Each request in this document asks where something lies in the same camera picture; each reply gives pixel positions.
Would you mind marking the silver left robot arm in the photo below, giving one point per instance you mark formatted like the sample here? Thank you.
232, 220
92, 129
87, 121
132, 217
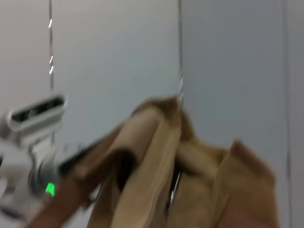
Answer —
26, 171

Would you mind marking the khaki canvas food bag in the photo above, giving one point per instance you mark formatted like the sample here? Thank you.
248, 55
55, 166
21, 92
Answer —
171, 166

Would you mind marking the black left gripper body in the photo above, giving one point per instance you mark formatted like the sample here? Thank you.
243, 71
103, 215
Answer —
78, 154

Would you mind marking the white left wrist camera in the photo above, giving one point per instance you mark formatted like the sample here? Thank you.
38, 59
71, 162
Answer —
38, 111

